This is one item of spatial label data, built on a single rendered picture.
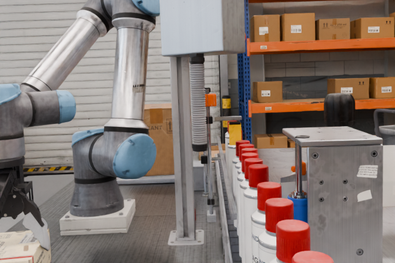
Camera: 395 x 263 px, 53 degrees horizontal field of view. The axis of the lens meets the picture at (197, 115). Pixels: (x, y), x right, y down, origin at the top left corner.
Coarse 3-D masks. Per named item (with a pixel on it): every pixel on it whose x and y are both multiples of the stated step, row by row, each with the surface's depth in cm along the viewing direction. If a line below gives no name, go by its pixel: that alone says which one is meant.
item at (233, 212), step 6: (222, 150) 148; (222, 156) 137; (222, 162) 128; (222, 168) 121; (228, 180) 105; (228, 186) 100; (228, 192) 94; (228, 198) 90; (228, 204) 89; (234, 204) 85; (234, 210) 81; (234, 216) 80
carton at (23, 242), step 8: (8, 232) 89; (16, 232) 89; (24, 232) 89; (32, 232) 89; (48, 232) 90; (0, 240) 85; (8, 240) 85; (16, 240) 85; (24, 240) 84; (32, 240) 84; (0, 248) 81; (8, 248) 81; (16, 248) 80; (24, 248) 80; (32, 248) 80; (40, 248) 82; (0, 256) 77; (8, 256) 77; (16, 256) 77; (24, 256) 77; (32, 256) 77; (40, 256) 82; (48, 256) 89
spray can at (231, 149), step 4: (228, 148) 112; (232, 148) 110; (228, 152) 112; (232, 152) 110; (228, 156) 112; (232, 156) 110; (228, 160) 112; (228, 164) 113; (228, 168) 113; (232, 172) 111; (232, 176) 111; (232, 180) 111; (232, 184) 111; (232, 188) 112; (232, 192) 112
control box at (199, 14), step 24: (168, 0) 89; (192, 0) 85; (216, 0) 82; (240, 0) 87; (168, 24) 90; (192, 24) 86; (216, 24) 82; (240, 24) 87; (168, 48) 90; (192, 48) 86; (216, 48) 83; (240, 48) 87
